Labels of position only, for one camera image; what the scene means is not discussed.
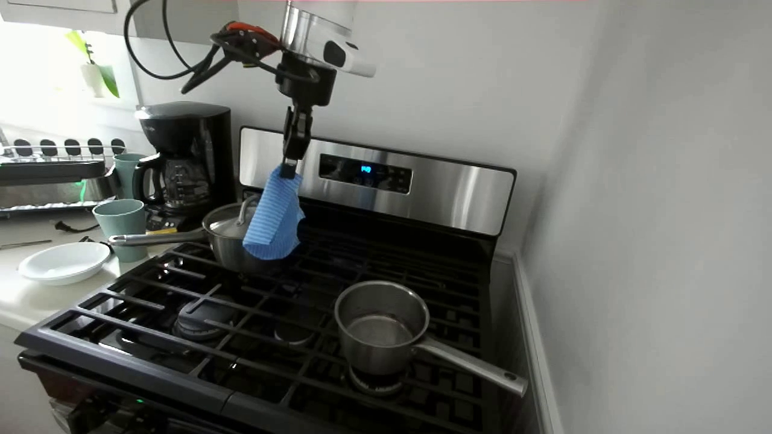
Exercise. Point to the stainless steel gas stove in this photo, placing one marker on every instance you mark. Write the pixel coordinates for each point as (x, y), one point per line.
(242, 344)

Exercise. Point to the stainless steel countertop appliance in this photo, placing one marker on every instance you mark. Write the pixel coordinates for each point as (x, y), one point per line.
(48, 171)

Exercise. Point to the teal mug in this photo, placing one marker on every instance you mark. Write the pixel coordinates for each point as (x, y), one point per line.
(126, 171)
(121, 218)

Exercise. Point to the blue cloth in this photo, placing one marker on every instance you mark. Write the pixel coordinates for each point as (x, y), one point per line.
(272, 225)

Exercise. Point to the black drip coffee maker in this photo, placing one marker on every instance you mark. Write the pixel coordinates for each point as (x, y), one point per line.
(189, 135)

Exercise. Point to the green potted plant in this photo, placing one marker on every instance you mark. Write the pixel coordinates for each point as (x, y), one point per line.
(101, 78)

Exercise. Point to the bright window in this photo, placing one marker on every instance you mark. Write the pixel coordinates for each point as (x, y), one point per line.
(38, 96)

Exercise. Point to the white plate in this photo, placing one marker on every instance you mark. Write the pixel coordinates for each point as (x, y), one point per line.
(62, 264)

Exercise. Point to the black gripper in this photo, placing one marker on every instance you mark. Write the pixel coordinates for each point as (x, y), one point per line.
(304, 79)

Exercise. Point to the black stove control display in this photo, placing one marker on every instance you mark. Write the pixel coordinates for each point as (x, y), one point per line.
(364, 171)

